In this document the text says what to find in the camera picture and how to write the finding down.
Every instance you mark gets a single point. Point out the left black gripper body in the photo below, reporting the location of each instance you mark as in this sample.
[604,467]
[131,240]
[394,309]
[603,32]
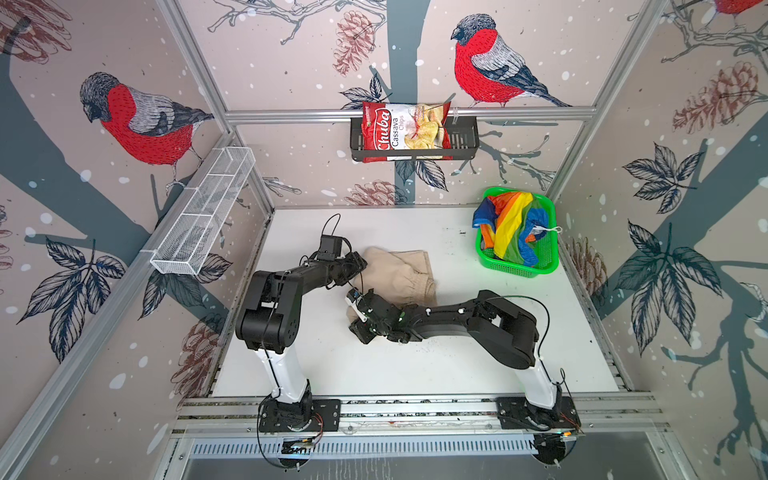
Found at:
[347,267]

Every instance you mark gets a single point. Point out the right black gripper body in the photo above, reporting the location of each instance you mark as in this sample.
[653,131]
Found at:
[367,332]

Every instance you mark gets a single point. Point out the beige drawstring shorts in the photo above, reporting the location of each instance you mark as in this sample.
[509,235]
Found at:
[399,277]

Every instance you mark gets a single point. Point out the rainbow coloured shorts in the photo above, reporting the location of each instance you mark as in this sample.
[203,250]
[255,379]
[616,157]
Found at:
[516,225]

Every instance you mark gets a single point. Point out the green plastic basket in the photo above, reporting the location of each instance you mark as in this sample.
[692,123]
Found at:
[540,264]

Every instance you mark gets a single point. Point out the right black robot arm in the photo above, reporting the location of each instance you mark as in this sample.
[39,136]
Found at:
[503,329]

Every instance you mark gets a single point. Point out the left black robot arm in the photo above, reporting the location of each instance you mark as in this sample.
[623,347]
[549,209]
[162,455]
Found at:
[268,324]

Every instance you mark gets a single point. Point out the red cassava chips bag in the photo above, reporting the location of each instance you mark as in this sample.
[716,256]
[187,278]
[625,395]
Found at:
[389,127]

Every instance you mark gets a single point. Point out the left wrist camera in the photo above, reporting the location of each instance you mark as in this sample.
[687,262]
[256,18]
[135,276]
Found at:
[331,248]

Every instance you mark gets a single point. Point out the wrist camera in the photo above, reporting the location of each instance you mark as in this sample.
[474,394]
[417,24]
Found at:
[331,248]
[352,299]

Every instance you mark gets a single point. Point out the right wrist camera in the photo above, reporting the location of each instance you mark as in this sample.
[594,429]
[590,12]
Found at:
[352,299]

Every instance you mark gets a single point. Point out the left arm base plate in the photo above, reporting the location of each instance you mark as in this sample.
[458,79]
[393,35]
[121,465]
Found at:
[315,416]

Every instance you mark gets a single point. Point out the white wire mesh shelf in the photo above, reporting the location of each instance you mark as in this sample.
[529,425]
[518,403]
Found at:
[191,238]

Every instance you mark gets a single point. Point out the white vented cable duct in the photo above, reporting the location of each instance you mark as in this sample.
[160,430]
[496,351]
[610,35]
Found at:
[338,447]

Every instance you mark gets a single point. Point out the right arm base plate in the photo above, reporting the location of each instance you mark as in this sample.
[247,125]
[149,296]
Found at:
[516,413]

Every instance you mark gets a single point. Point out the black wire wall basket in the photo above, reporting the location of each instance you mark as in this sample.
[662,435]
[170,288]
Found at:
[461,133]

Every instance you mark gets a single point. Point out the aluminium mounting rail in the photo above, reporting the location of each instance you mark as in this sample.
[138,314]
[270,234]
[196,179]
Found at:
[359,415]

